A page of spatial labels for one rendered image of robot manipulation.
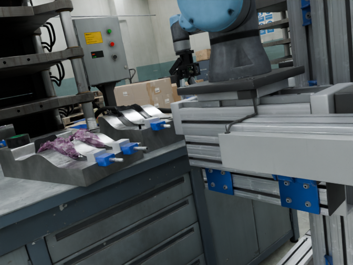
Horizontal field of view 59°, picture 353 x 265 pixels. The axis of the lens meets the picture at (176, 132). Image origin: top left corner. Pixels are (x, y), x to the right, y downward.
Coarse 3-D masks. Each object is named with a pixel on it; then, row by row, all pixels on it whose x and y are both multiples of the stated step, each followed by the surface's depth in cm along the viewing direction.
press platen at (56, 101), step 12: (60, 96) 197; (72, 96) 173; (84, 96) 173; (0, 108) 179; (12, 108) 160; (24, 108) 163; (36, 108) 167; (48, 108) 171; (60, 108) 238; (72, 108) 220
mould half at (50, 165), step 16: (32, 144) 117; (80, 144) 110; (0, 160) 118; (16, 160) 110; (32, 160) 104; (48, 160) 98; (64, 160) 100; (128, 160) 104; (16, 176) 114; (32, 176) 107; (48, 176) 101; (64, 176) 95; (80, 176) 90; (96, 176) 93
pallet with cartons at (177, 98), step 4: (196, 80) 631; (200, 80) 631; (172, 84) 662; (188, 84) 594; (172, 88) 592; (176, 88) 587; (176, 92) 589; (176, 96) 592; (180, 96) 587; (176, 100) 594
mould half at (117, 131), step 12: (144, 108) 148; (156, 108) 149; (108, 120) 135; (132, 120) 137; (168, 120) 123; (96, 132) 148; (108, 132) 137; (120, 132) 127; (132, 132) 119; (144, 132) 114; (156, 132) 117; (168, 132) 121; (144, 144) 114; (156, 144) 118; (168, 144) 121
